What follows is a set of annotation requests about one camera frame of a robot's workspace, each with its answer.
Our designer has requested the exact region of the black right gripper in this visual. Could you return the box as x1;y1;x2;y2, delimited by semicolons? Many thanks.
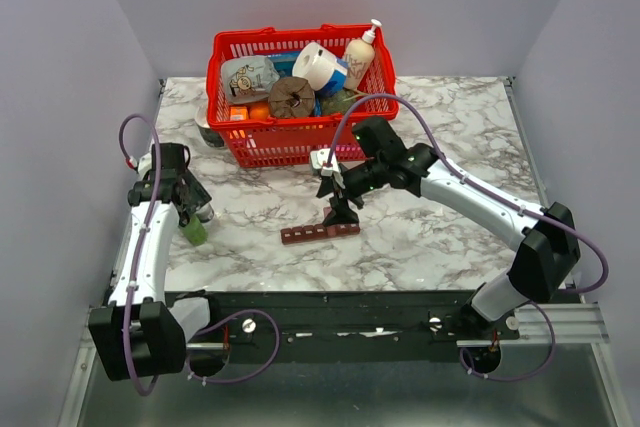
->
316;157;387;229

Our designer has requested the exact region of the green pill bottle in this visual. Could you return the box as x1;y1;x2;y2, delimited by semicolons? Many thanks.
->
179;216;208;246

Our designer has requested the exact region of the brown weekly pill organizer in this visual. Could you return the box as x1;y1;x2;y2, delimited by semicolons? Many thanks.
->
280;224;361;245

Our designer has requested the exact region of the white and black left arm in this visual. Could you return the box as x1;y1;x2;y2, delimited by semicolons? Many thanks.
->
88;143;222;381

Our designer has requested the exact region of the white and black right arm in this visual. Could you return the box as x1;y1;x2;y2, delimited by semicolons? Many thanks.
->
310;116;580;339

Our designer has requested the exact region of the small white-capped bottle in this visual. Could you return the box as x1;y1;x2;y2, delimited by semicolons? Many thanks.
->
196;203;215;223

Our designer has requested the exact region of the white dark cup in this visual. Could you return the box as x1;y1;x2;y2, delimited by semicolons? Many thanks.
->
194;105;225;148

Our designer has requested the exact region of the green round vegetable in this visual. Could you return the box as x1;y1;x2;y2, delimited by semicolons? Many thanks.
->
320;89;359;116

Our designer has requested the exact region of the brown round paper package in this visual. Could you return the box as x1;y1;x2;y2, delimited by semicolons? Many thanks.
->
268;77;315;119

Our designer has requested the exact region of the orange fruit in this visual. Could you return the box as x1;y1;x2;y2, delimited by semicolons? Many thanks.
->
248;101;270;121

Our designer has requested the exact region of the small orange box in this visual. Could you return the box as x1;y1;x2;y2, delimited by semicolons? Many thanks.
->
229;105;250;122

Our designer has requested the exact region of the red plastic shopping basket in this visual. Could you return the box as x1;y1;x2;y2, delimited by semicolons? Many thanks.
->
206;24;399;168

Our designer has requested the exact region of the white toilet paper roll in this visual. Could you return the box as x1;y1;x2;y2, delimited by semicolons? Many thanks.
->
292;42;348;97

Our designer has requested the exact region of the blue package in basket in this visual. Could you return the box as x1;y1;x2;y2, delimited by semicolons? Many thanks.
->
267;51;300;77

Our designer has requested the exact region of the grey cartoon snack bag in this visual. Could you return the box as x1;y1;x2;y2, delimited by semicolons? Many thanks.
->
220;55;280;105

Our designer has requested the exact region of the white pump lotion bottle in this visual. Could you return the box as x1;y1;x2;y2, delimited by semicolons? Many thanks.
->
343;19;382;91

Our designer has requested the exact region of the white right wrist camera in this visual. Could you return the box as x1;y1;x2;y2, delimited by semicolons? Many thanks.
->
309;148;340;177

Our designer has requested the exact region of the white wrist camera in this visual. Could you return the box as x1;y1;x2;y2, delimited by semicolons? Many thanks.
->
126;152;152;180
309;148;340;177

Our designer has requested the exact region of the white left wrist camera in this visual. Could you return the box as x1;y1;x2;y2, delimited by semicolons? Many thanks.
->
126;152;152;180

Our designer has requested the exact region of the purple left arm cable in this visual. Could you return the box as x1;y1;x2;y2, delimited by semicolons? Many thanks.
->
117;113;281;397

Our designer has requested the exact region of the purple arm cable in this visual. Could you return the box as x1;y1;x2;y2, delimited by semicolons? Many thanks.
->
323;93;610;383
117;113;281;397

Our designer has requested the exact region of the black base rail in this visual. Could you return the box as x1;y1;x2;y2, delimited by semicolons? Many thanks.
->
189;290;519;364

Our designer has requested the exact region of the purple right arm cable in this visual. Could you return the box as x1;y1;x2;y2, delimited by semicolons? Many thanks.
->
323;93;610;383

